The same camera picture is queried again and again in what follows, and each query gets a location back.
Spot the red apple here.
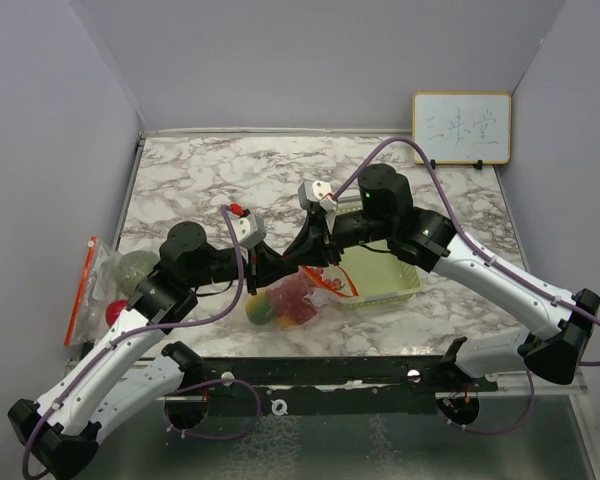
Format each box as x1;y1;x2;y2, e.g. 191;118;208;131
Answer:
105;300;128;327

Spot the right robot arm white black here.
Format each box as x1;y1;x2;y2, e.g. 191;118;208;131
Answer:
284;164;600;391

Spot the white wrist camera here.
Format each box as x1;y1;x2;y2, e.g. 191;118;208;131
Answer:
298;180;337;213
229;203;266;250

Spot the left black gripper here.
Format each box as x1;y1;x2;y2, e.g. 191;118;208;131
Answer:
187;239;300;296

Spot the clear zip bag orange zipper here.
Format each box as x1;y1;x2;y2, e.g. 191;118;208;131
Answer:
64;236;128;346

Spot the green melon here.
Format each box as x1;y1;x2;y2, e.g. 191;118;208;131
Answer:
113;250;159;297

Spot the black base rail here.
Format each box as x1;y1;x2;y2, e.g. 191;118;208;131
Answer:
160;341;497;417

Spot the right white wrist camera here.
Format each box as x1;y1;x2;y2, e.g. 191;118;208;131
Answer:
298;180;337;213

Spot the red grapes bunch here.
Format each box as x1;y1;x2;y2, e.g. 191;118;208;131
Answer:
265;267;351;328

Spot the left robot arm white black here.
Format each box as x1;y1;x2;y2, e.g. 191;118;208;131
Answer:
8;214;298;479

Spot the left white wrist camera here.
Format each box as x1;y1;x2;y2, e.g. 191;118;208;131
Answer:
229;203;266;250

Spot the small whiteboard wooden frame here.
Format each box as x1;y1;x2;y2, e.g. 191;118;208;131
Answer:
412;91;512;167

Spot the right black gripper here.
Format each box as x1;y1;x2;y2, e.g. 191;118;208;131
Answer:
282;210;392;268

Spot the green plastic basket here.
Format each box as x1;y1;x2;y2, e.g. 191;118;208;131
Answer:
329;194;424;309

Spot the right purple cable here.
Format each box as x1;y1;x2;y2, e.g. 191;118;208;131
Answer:
332;137;600;366

